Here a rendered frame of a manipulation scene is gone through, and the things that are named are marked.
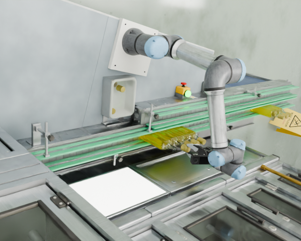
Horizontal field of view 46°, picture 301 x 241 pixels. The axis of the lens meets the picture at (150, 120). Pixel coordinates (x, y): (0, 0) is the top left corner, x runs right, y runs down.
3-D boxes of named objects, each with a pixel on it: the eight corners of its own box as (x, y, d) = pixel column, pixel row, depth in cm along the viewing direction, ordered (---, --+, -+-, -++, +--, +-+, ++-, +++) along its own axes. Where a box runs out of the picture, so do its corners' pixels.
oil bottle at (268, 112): (249, 111, 291) (281, 121, 272) (251, 104, 290) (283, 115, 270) (253, 110, 295) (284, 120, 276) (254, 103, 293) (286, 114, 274)
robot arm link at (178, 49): (154, 32, 196) (233, 64, 161) (174, 32, 205) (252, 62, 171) (150, 53, 201) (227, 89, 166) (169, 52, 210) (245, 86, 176)
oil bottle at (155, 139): (139, 138, 215) (164, 151, 200) (140, 129, 213) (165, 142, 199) (146, 136, 219) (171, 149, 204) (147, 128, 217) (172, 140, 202)
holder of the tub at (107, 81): (100, 123, 208) (108, 127, 203) (102, 76, 199) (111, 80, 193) (123, 118, 219) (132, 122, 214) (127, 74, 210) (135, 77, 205)
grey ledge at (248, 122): (164, 141, 246) (175, 147, 238) (165, 129, 243) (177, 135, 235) (243, 119, 308) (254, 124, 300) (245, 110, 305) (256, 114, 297)
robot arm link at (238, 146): (236, 147, 167) (232, 168, 171) (249, 142, 175) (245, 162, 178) (222, 141, 173) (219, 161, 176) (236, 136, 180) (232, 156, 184)
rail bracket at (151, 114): (139, 128, 211) (153, 135, 203) (142, 100, 206) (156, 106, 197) (143, 127, 213) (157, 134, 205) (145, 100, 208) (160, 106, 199)
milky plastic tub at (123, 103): (101, 115, 206) (110, 119, 200) (103, 76, 198) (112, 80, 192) (124, 110, 217) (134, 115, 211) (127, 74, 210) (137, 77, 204)
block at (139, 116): (132, 121, 215) (139, 125, 211) (133, 106, 212) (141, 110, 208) (136, 120, 218) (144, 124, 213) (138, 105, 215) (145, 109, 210)
